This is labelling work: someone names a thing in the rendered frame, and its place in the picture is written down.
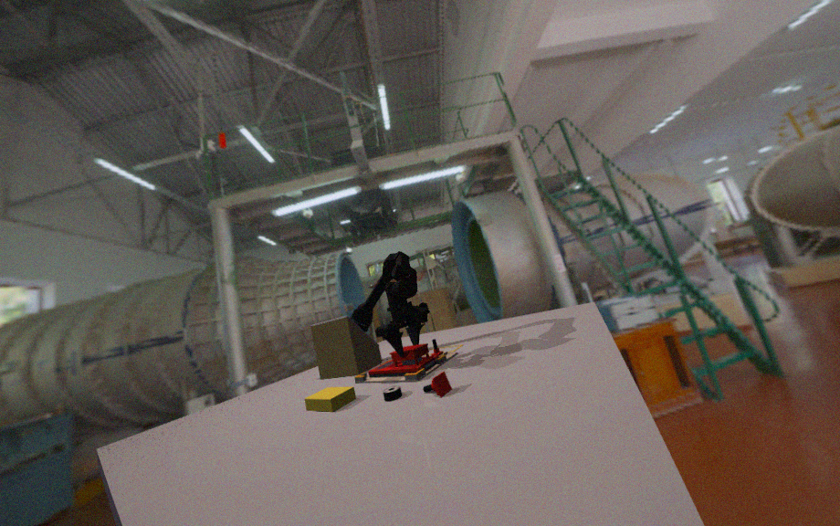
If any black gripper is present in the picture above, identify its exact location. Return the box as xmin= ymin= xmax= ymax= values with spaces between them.
xmin=375 ymin=300 xmax=428 ymax=357

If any black toy tyre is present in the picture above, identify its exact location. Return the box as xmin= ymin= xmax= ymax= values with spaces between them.
xmin=383 ymin=385 xmax=402 ymax=402

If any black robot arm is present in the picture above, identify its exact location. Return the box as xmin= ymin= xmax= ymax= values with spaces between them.
xmin=350 ymin=251 xmax=430 ymax=332

